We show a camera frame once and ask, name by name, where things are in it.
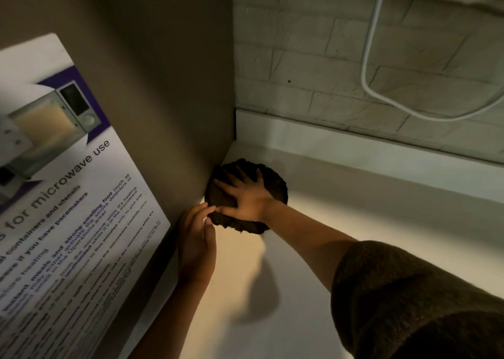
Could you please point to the person's right hand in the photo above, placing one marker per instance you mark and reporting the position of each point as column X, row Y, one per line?
column 248, row 201

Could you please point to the person's left forearm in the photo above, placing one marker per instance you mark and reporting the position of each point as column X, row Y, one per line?
column 173, row 319

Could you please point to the white paper notice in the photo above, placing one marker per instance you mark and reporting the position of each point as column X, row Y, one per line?
column 78, row 232

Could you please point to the dark brown cleaning cloth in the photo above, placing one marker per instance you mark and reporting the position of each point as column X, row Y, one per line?
column 279, row 185

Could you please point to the person's right forearm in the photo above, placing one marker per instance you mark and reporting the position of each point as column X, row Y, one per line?
column 311, row 236

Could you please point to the dark brown side panel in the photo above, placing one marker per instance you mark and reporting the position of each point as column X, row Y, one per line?
column 165, row 95

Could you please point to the brown knit sweater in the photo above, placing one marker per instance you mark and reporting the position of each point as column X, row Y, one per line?
column 413, row 303

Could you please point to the white countertop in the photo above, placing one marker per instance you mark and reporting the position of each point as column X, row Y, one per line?
column 354, row 236

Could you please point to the person's left hand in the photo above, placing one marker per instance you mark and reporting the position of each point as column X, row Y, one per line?
column 197, row 248

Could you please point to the white backsplash ledge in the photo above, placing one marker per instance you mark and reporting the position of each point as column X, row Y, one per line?
column 354, row 154

